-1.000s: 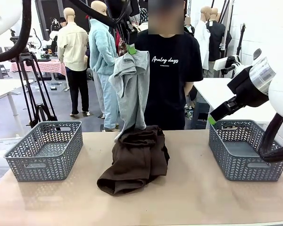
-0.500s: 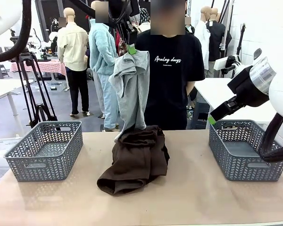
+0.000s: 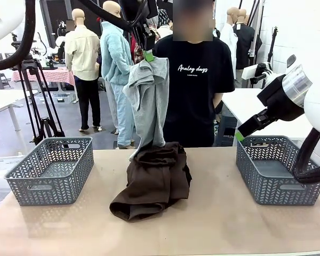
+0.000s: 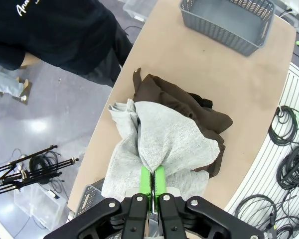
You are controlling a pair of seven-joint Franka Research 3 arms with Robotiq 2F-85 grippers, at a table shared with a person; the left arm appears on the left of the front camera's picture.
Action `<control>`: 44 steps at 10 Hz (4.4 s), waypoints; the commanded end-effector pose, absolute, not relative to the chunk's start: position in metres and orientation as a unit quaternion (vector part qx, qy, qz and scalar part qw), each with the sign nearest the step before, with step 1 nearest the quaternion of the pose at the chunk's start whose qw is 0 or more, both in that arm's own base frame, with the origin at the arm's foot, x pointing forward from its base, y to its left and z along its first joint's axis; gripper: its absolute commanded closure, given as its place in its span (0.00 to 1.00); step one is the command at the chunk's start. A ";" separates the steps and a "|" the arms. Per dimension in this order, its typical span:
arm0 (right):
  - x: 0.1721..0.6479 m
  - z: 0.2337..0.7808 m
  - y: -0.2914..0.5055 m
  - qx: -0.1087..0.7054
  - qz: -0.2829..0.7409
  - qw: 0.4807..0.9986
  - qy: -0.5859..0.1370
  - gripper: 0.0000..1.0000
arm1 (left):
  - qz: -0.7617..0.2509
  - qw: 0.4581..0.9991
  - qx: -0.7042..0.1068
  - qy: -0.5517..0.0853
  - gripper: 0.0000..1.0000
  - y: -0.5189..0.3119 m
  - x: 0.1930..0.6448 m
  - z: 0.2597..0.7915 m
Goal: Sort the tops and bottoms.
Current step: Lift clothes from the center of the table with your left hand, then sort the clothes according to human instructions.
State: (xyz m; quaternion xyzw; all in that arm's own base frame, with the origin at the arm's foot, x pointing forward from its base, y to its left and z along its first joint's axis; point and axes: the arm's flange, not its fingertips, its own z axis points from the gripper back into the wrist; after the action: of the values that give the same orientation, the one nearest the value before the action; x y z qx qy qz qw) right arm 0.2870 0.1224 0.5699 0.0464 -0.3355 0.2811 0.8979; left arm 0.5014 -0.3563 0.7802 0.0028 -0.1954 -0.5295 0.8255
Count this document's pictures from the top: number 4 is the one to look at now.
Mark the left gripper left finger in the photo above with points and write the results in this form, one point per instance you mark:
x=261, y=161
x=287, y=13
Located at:
x=137, y=216

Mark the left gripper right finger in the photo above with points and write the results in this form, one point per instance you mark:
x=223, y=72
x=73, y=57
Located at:
x=169, y=216

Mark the light grey knit sweater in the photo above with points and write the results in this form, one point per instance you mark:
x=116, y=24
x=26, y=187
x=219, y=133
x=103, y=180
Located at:
x=164, y=134

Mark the brown sweatshirt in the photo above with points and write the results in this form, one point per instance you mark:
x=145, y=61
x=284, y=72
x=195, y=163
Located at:
x=169, y=92

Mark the grey plastic woven basket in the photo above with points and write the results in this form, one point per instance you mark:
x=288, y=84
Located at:
x=226, y=37
x=88, y=199

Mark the clear plastic storage box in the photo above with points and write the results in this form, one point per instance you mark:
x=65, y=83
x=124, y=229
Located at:
x=137, y=10
x=40, y=206

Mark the folded black garment white label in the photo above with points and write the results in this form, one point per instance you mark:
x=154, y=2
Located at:
x=204, y=102

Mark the person in black t-shirt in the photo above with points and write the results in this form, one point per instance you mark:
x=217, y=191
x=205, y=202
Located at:
x=52, y=32

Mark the black camera tripod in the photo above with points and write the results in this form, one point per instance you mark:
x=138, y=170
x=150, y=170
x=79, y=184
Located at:
x=27, y=174

